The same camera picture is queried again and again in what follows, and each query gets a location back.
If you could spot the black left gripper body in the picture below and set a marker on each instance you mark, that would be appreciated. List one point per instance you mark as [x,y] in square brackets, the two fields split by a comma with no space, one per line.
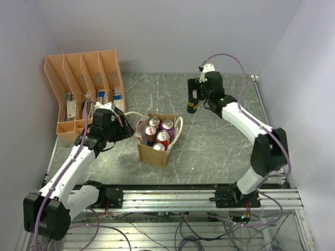
[111,133]

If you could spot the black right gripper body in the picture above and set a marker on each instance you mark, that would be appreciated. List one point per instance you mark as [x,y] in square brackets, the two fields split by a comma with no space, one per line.
[203,94]

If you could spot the black soda can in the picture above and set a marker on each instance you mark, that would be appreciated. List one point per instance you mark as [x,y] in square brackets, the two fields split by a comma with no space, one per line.
[193,101]

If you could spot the watermelon print canvas bag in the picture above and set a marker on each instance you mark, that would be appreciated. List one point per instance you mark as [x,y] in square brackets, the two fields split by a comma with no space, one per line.
[146,153]

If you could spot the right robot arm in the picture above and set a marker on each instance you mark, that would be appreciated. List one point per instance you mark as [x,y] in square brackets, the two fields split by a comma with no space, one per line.
[270,151]

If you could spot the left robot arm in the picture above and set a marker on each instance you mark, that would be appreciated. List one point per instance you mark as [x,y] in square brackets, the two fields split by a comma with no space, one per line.
[49,211]

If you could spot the red tab soda can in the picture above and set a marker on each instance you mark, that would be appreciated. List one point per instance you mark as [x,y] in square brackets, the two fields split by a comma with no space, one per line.
[150,134]

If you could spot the red can back left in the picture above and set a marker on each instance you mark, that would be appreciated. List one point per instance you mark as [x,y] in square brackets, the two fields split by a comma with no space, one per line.
[154,121]

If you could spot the red can front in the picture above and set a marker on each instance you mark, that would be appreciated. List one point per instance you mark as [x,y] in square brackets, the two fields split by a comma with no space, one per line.
[159,147]

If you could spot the red can silver top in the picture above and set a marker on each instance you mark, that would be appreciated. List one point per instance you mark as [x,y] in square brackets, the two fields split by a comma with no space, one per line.
[163,137]

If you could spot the purple Fanta can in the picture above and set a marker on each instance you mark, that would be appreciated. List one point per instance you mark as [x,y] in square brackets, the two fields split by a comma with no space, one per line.
[168,126]

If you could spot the white medicine box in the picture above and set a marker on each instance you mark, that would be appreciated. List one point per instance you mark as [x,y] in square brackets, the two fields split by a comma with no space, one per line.
[70,110]

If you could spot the orange plastic file organizer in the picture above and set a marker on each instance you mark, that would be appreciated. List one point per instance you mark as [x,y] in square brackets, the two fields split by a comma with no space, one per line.
[84,76]

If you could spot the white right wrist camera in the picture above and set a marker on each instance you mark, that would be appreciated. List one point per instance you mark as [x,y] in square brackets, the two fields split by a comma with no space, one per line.
[206,69]

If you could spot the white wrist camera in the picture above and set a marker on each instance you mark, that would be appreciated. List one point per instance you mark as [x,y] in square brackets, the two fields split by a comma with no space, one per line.
[108,106]
[206,69]

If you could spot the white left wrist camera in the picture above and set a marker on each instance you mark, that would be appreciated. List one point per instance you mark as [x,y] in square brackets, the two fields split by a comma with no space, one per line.
[108,106]

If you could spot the aluminium mounting rail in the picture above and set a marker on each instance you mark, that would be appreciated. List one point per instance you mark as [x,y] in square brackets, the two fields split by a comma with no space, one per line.
[122,200]

